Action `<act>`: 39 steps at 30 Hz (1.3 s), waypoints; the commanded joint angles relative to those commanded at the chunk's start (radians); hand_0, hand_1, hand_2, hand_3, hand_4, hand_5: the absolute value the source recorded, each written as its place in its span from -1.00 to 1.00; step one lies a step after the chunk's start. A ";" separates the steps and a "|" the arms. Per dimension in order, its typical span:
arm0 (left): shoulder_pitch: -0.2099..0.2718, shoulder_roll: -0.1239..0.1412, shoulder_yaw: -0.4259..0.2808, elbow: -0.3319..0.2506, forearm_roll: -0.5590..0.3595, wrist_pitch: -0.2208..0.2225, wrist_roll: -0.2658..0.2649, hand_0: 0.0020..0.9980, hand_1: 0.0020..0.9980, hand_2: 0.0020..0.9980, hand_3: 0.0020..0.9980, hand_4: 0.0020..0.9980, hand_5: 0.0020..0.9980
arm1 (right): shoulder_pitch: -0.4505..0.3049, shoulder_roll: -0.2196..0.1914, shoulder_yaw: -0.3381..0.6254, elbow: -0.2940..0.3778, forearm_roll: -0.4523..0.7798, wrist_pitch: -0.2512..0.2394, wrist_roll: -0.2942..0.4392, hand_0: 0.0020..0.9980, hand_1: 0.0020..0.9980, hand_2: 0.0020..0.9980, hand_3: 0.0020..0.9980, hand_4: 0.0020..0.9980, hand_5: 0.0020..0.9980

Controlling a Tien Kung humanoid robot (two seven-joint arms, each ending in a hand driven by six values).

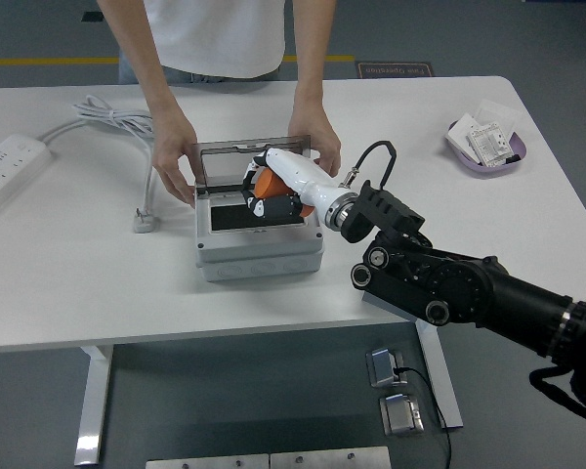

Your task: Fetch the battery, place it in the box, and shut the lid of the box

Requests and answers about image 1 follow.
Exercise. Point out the grey metal floor plate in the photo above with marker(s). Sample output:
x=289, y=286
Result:
x=205, y=463
x=327, y=459

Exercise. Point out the person's right hand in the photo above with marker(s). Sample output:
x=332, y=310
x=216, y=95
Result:
x=171, y=151

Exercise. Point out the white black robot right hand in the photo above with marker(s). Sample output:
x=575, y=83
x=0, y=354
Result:
x=303, y=176

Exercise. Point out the purple shallow tray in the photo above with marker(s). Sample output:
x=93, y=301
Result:
x=488, y=171

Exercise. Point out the person's left hand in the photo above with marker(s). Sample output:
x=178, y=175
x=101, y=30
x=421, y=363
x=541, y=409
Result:
x=322, y=132

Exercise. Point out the person's left forearm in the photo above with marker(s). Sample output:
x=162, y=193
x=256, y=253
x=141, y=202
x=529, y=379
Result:
x=312, y=54

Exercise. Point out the silver floor socket box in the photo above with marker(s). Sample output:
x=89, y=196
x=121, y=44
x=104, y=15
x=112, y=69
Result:
x=383, y=369
x=400, y=415

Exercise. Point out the white table leg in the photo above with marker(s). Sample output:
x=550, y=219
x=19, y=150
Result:
x=93, y=405
x=439, y=376

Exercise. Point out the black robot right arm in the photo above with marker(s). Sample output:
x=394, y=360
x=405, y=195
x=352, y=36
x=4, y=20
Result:
x=493, y=293

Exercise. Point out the person's right forearm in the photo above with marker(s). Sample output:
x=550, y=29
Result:
x=146, y=63

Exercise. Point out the white plate with grey edge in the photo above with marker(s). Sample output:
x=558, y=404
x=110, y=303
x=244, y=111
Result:
x=461, y=134

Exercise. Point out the grey cube holder round hole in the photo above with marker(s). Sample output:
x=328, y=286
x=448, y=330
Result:
x=386, y=305

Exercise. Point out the small black part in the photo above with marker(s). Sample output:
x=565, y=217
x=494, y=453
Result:
x=514, y=158

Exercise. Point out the orange cylindrical battery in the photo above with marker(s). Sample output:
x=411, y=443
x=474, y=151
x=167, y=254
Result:
x=271, y=185

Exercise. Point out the plain white square plate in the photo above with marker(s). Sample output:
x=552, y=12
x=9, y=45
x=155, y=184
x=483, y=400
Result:
x=498, y=112

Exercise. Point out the white power strip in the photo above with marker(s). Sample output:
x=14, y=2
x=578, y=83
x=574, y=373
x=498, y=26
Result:
x=5, y=166

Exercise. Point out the dark floor sign with lettering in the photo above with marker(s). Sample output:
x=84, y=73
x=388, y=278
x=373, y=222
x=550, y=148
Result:
x=395, y=71

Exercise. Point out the person's torso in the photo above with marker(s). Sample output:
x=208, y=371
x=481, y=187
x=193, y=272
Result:
x=215, y=34

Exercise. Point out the black floor hatch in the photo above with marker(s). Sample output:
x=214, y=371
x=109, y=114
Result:
x=90, y=17

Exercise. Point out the white socket panel with print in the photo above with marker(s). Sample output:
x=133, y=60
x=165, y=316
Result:
x=490, y=144

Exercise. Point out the grey box cover frame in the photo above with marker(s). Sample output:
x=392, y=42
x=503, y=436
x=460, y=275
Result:
x=259, y=244

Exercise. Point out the smoky transparent hinged box lid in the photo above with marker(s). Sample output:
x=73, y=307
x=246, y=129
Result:
x=224, y=166

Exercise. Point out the grey electrical box base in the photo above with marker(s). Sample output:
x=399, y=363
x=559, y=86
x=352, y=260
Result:
x=261, y=268

